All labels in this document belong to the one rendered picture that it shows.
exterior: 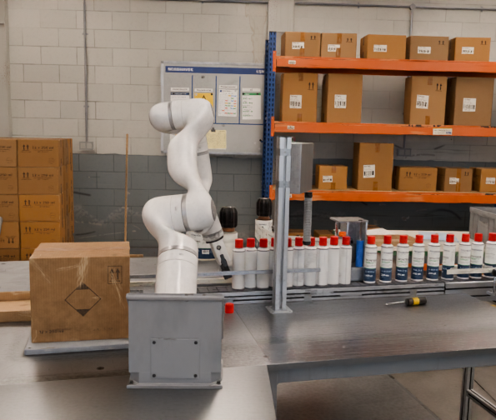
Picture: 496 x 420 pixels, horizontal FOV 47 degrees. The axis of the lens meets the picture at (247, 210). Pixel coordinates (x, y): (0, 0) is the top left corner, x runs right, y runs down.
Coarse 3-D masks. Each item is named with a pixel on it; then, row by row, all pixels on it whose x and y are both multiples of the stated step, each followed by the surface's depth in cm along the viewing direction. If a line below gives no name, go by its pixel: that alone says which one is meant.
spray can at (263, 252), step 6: (264, 240) 232; (264, 246) 232; (258, 252) 232; (264, 252) 231; (258, 258) 233; (264, 258) 232; (258, 264) 233; (264, 264) 232; (258, 276) 233; (264, 276) 233; (258, 282) 234; (264, 282) 233; (258, 288) 234; (264, 288) 234
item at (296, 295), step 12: (312, 288) 237; (324, 288) 237; (336, 288) 238; (348, 288) 240; (360, 288) 241; (372, 288) 242; (384, 288) 243; (396, 288) 245; (408, 288) 247; (420, 288) 248; (432, 288) 249; (444, 288) 250; (228, 300) 229; (240, 300) 230; (252, 300) 231; (264, 300) 232; (288, 300) 234; (300, 300) 235; (312, 300) 236
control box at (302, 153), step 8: (296, 144) 214; (304, 144) 216; (312, 144) 226; (296, 152) 214; (304, 152) 217; (312, 152) 227; (296, 160) 214; (304, 160) 218; (312, 160) 228; (296, 168) 215; (304, 168) 219; (312, 168) 229; (296, 176) 215; (304, 176) 219; (312, 176) 229; (296, 184) 215; (304, 184) 220; (296, 192) 216
